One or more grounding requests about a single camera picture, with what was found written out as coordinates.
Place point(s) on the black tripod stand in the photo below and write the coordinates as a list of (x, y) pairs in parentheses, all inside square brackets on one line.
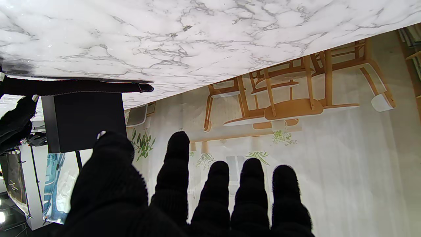
[(79, 161), (36, 181)]

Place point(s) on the black belt storage box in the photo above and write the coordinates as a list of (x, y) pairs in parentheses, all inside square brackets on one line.
[(85, 121)]

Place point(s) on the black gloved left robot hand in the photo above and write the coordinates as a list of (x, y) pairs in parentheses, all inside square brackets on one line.
[(115, 197)]

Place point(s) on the printed room scene backdrop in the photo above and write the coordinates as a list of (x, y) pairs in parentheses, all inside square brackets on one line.
[(312, 148)]

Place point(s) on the blue white plastic sheet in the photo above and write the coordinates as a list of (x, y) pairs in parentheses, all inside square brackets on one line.
[(57, 184)]

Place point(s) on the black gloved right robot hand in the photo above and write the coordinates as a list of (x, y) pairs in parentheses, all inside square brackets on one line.
[(14, 121)]

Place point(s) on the dark brown braided belt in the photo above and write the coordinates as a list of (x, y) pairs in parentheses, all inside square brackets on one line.
[(82, 86)]

